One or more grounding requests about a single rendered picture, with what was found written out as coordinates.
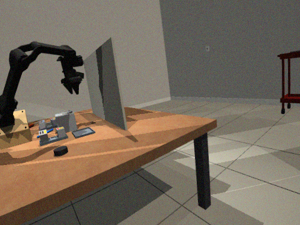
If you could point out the black short cylinder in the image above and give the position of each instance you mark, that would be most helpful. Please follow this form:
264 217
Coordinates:
60 150

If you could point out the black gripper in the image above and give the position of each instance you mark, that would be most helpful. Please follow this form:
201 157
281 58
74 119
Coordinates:
71 82

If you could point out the grey flat panel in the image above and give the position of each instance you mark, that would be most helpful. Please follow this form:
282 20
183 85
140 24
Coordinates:
104 84

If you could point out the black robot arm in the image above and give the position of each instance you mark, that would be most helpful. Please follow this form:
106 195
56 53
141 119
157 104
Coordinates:
19 61

